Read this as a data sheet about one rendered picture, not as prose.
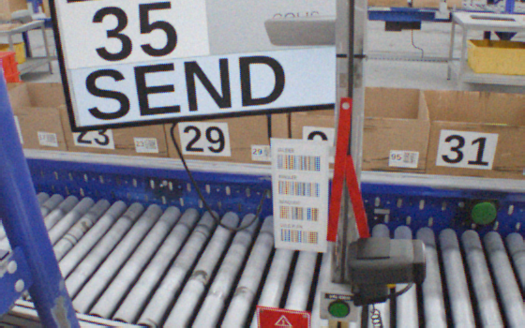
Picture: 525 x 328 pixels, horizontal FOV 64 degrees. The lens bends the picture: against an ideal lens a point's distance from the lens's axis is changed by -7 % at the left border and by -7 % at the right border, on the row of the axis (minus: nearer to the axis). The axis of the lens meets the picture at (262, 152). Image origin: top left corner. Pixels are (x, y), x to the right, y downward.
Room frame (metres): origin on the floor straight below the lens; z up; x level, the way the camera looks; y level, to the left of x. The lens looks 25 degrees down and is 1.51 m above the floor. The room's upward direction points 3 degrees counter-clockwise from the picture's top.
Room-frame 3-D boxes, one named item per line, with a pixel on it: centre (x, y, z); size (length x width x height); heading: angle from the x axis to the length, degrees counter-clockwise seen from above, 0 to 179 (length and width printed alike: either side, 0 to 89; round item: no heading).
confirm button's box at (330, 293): (0.57, -0.12, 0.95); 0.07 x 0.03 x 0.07; 76
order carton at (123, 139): (1.50, 0.46, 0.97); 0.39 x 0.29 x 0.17; 75
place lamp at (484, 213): (1.00, -0.61, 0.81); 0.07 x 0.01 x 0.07; 76
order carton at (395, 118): (1.30, -0.31, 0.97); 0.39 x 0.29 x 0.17; 76
